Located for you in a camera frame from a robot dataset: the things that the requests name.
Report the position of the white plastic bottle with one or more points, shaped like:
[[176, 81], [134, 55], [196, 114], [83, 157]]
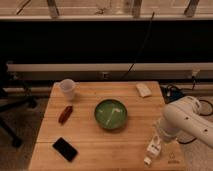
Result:
[[153, 150]]

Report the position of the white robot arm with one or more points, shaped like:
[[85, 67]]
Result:
[[183, 115]]

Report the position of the green ceramic bowl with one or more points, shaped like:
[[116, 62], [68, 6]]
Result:
[[110, 114]]

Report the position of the small white sponge block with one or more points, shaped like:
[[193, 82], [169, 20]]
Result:
[[143, 90]]

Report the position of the clear plastic cup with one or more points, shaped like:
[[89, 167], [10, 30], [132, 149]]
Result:
[[67, 86]]

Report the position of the red-brown sausage-shaped object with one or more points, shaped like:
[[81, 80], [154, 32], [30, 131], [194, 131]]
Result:
[[65, 114]]

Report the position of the black smartphone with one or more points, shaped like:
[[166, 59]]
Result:
[[65, 149]]

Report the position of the black office chair base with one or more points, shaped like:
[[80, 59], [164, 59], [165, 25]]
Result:
[[29, 99]]

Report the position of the white baseboard heater rail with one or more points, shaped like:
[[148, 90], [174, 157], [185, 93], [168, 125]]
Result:
[[113, 71]]

